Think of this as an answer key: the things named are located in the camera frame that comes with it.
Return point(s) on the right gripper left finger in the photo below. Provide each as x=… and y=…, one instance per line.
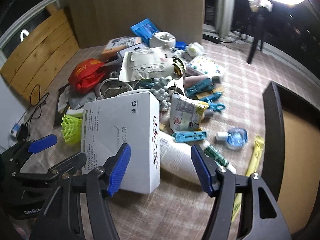
x=116, y=167

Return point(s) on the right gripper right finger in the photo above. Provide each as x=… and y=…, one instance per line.
x=205, y=175

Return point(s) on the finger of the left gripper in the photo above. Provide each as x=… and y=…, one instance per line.
x=42, y=144

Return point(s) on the green white tube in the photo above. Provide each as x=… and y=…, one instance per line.
x=212, y=152

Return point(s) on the white bottle blue cap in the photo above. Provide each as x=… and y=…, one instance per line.
x=176, y=158

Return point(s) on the yellow shuttlecock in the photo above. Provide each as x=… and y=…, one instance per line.
x=71, y=129

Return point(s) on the small blue liquid bottle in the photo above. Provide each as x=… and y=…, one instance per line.
x=234, y=139

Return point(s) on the white cardboard box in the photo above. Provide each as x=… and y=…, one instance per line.
x=132, y=119

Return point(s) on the snack packet white yellow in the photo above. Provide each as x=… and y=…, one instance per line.
x=185, y=114

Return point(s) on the grey ball massager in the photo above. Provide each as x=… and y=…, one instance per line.
x=160, y=91

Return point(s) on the red fabric bag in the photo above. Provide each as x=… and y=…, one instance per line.
x=86, y=75

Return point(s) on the white torn mailer pouch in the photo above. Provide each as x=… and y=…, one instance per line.
x=146, y=63

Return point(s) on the blue flat test kit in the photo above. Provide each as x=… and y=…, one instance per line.
x=189, y=136

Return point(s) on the yellow long wrapper stick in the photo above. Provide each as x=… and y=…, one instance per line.
x=258, y=147

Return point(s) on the wooden board panel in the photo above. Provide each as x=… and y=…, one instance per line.
x=36, y=61

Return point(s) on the metal bowl strainer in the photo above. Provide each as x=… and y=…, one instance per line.
x=112, y=87

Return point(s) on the large teal clothespin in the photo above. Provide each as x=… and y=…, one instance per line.
x=200, y=87

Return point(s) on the black storage tray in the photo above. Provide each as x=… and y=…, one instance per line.
x=291, y=158

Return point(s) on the dotted tissue pack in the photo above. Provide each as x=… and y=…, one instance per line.
x=203, y=65

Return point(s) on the orange white box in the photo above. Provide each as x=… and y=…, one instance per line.
x=117, y=44

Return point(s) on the black power strip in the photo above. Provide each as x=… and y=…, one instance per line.
x=215, y=40

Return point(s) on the white round tape dispenser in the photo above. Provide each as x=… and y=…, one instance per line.
x=162, y=38

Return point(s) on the blue foil pouch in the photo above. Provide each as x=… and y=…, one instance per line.
x=145, y=29

